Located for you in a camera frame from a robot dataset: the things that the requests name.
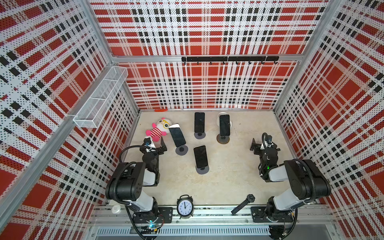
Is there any green-edged phone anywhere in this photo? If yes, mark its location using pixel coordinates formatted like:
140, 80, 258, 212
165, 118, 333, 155
169, 124, 186, 148

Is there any black phone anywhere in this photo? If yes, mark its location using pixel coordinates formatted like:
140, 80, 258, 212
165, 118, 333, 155
194, 145, 208, 169

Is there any purple-edged phone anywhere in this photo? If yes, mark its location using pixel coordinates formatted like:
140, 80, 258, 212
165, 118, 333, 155
195, 112, 205, 134

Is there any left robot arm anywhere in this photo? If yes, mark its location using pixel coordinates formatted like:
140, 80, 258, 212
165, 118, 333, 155
106, 137, 167, 222

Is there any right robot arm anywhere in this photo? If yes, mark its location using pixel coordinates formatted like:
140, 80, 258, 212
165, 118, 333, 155
250, 133, 332, 222

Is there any grey stand left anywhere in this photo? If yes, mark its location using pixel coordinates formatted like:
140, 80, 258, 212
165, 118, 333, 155
176, 145, 189, 156

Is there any grey stand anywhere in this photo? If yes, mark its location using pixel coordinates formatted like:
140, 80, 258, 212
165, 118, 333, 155
176, 145, 189, 156
196, 166, 210, 175
194, 133, 206, 140

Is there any wooden base phone stand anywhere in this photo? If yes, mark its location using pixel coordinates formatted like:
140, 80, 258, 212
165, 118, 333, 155
217, 134, 230, 145

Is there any grey stand back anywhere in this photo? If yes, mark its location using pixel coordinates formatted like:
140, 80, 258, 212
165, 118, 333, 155
194, 133, 206, 140

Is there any grey stand front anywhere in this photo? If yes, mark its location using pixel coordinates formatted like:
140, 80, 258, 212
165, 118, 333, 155
196, 166, 210, 175

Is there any pink white plush toy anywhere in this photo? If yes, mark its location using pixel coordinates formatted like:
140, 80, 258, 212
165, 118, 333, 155
146, 118, 174, 142

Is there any white mug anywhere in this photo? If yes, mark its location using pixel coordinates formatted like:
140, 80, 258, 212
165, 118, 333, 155
216, 112, 229, 127

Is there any black wristwatch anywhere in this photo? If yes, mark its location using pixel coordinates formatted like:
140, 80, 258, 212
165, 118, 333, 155
231, 194, 255, 216

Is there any black alarm clock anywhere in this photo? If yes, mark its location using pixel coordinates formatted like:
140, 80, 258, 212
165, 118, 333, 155
177, 195, 195, 219

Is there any white round cap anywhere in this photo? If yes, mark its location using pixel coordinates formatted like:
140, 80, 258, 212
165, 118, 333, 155
111, 204, 122, 215

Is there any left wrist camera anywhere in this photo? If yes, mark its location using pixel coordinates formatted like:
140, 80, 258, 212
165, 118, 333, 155
143, 137, 156, 149

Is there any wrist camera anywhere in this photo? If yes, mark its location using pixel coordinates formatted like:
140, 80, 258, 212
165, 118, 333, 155
143, 137, 156, 149
262, 133, 274, 150

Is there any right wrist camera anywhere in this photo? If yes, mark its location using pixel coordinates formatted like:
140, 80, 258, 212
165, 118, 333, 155
262, 133, 274, 150

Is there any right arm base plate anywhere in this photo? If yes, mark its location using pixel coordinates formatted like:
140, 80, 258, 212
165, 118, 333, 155
251, 207, 294, 223

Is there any white wire basket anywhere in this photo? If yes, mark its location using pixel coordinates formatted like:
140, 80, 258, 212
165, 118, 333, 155
74, 66, 128, 129

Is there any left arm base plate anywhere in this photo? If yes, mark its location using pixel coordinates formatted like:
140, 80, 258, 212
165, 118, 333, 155
133, 207, 173, 224

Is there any black hook rail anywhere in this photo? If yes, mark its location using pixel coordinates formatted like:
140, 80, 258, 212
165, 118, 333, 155
181, 56, 280, 63

